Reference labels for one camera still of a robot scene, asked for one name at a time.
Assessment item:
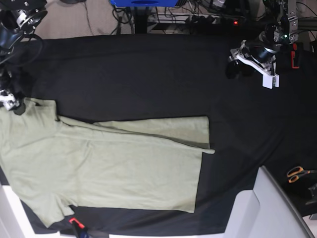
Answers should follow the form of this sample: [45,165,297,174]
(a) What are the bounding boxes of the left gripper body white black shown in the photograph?
[228,40,280,88]

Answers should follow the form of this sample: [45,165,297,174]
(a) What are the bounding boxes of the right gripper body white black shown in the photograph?
[0,71,25,116]

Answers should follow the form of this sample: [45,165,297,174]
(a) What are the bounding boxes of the light green T-shirt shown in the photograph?
[0,98,214,227]

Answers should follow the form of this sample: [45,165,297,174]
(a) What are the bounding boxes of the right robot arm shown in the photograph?
[0,0,48,115]

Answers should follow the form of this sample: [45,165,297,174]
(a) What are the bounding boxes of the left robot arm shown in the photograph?
[225,0,298,89]

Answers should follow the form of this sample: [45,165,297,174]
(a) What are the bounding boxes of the red black clamp right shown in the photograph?
[291,43,303,69]

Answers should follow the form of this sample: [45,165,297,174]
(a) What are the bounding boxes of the red black clamp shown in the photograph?
[291,43,303,69]
[69,218,90,238]

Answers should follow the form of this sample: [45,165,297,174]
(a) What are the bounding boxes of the black power strip red light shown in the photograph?
[189,14,243,26]

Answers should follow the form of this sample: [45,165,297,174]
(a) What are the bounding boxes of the black table cloth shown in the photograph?
[9,34,317,236]

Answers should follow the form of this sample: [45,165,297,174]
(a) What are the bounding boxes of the white chair left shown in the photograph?
[0,185,35,238]

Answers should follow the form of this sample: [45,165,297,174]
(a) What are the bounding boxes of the blue box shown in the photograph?
[110,0,178,7]

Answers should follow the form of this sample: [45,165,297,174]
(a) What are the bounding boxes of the red black clamp bottom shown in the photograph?
[69,218,90,238]

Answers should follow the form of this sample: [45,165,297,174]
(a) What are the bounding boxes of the black table leg post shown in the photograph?
[133,6,152,34]

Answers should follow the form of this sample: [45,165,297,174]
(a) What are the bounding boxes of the orange handled scissors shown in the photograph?
[287,166,317,183]

